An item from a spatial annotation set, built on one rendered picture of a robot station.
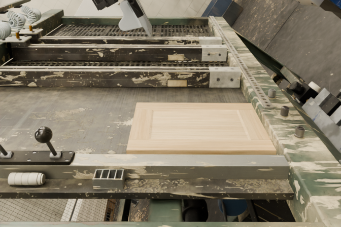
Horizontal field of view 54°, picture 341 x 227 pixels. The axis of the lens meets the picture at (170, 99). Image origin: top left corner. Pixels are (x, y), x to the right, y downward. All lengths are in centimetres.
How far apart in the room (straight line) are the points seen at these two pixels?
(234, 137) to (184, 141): 15
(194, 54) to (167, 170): 97
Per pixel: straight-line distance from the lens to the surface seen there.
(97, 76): 139
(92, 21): 265
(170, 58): 171
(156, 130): 102
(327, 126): 113
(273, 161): 88
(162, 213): 81
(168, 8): 631
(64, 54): 178
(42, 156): 89
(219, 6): 538
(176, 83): 137
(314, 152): 93
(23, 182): 88
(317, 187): 81
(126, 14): 72
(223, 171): 84
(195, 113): 113
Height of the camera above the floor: 141
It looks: 13 degrees down
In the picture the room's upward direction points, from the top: 58 degrees counter-clockwise
